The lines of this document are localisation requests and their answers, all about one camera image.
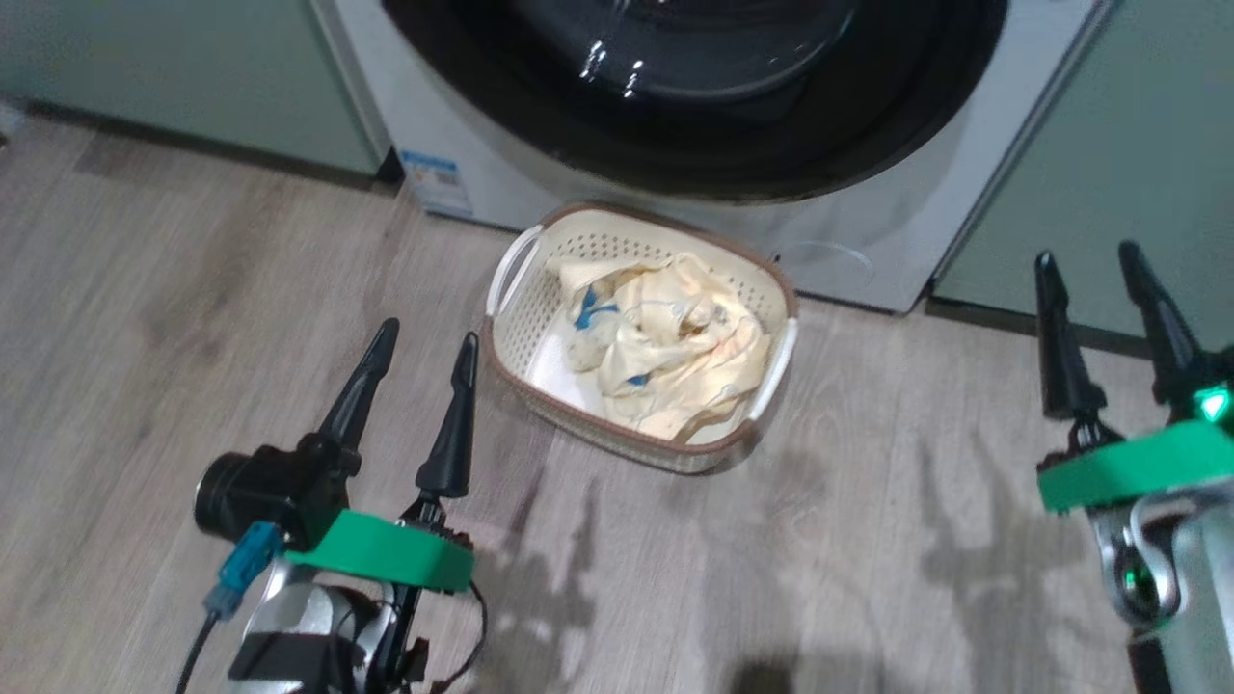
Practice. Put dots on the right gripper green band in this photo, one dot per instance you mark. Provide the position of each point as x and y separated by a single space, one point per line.
1138 467

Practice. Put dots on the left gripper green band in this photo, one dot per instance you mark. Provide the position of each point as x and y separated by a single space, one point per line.
386 554

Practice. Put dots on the cream garment with bear print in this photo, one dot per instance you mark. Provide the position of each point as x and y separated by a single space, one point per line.
675 405

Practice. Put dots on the cream garment with orange print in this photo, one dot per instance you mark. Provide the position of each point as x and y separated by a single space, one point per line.
665 308

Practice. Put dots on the black round glass washer door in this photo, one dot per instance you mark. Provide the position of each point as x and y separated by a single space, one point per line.
868 125

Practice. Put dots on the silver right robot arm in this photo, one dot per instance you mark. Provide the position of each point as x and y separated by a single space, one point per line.
1205 598

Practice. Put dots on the cream perforated basket brown rim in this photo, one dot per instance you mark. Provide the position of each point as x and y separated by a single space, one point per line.
530 337

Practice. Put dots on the white front-load washing machine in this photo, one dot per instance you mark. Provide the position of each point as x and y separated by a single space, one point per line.
463 125

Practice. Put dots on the pale green cabinet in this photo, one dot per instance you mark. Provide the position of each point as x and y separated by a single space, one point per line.
174 67
1138 145

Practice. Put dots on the blue white energy label sticker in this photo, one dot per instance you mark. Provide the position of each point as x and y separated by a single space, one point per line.
436 183

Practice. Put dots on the oval washer filter cover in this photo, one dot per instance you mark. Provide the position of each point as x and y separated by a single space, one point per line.
829 260

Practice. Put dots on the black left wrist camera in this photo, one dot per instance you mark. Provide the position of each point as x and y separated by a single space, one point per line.
260 492

